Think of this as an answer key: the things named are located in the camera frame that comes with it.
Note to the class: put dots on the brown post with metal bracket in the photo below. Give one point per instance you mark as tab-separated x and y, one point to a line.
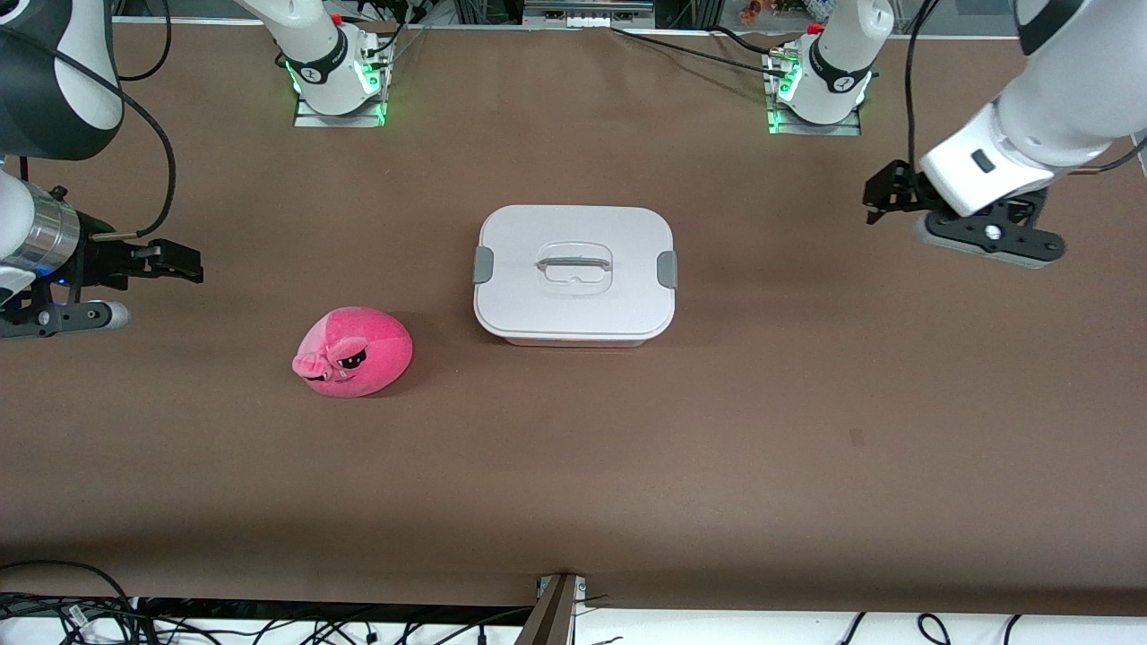
551	614

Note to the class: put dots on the pink plastic box base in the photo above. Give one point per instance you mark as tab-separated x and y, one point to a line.
573	343

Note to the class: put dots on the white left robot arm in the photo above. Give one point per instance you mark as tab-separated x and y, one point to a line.
1048	116

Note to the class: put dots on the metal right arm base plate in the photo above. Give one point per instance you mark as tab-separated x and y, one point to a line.
309	119

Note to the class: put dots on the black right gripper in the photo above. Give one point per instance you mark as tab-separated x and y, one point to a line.
97	258

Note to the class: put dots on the white box lid grey clips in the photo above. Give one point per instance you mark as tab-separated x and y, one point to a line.
573	305

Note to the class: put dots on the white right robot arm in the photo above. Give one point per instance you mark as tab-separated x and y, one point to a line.
323	63

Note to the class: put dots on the orange background object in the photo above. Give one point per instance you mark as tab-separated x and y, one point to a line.
750	12

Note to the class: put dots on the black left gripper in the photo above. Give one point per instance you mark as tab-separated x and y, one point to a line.
898	190

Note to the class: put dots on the pink plush toy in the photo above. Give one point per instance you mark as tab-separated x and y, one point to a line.
363	345

